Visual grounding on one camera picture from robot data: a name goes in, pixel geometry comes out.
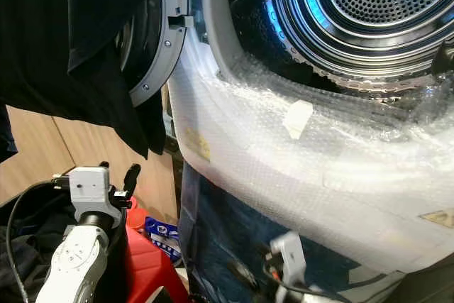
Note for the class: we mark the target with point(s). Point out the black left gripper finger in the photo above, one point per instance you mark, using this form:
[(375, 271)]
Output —
[(133, 177)]

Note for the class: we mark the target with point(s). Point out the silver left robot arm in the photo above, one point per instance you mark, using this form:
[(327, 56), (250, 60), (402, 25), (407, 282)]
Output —
[(74, 267)]

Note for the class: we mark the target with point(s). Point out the dark clothes pile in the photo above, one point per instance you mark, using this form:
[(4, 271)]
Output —
[(25, 260)]

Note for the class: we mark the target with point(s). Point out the white front-load washing machine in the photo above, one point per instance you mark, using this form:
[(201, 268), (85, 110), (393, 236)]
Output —
[(213, 23)]

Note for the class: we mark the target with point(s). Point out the blue and white packet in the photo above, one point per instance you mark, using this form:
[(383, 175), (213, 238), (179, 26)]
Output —
[(162, 233)]

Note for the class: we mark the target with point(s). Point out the wooden cabinet panel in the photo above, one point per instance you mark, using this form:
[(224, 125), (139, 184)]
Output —
[(71, 148)]

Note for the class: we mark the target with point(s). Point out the yellow warning label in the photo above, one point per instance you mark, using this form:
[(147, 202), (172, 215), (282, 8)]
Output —
[(440, 218), (198, 145)]

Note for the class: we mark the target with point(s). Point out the red plastic stool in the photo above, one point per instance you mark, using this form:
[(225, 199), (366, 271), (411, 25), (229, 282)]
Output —
[(149, 267)]

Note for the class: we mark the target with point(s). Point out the clear bubble wrap sheet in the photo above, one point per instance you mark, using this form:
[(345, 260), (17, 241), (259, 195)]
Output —
[(255, 182)]

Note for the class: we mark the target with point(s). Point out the dark laundry basket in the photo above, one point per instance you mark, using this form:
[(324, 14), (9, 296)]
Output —
[(23, 200)]

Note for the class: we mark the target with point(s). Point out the grey round washer door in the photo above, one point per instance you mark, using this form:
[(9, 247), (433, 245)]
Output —
[(172, 42)]

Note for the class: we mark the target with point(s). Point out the white tape piece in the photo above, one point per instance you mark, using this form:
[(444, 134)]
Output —
[(296, 120)]

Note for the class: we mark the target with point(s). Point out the black hanging garment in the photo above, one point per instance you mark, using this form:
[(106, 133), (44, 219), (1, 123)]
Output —
[(57, 26)]

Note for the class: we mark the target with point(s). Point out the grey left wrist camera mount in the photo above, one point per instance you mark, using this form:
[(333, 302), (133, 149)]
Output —
[(89, 191)]

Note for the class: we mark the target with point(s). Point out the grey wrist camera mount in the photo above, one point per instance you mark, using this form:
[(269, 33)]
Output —
[(89, 191), (289, 253)]

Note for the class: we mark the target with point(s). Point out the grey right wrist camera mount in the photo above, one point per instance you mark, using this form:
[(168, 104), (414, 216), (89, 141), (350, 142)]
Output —
[(289, 253)]

